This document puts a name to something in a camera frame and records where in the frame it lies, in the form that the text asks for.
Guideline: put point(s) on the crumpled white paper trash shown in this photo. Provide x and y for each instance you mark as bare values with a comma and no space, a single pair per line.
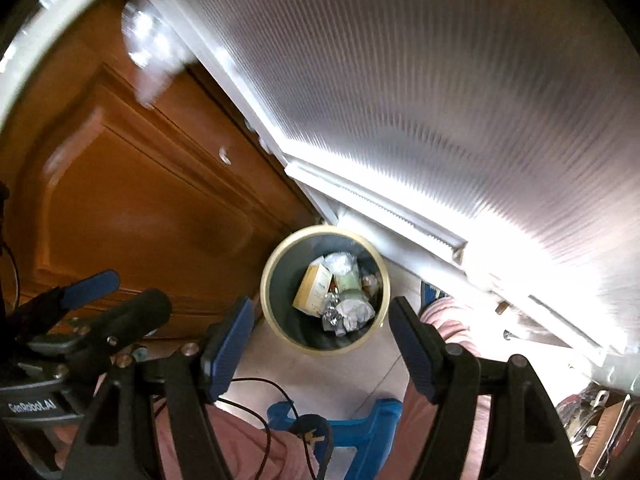
354,314

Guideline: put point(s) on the ribbed glass sliding door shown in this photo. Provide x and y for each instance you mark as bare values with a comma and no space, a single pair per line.
512,124

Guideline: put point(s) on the yellow cardboard box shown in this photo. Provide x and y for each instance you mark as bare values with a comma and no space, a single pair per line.
313,289

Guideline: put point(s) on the white cabinet knob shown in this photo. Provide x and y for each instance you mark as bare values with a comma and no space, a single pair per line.
224,157

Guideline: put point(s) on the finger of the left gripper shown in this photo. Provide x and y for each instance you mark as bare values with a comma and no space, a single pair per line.
46,309
125,314

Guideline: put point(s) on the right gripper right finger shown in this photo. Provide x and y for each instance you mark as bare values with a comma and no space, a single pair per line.
418,346

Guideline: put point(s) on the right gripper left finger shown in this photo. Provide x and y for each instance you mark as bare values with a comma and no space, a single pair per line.
225,344

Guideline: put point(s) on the brown wooden cabinet door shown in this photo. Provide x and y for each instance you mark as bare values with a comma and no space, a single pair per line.
99,181

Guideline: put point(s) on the round trash bin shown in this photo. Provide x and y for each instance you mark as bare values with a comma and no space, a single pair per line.
358,272

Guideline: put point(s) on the blue plastic stool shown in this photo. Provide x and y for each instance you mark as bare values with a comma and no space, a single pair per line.
372,437

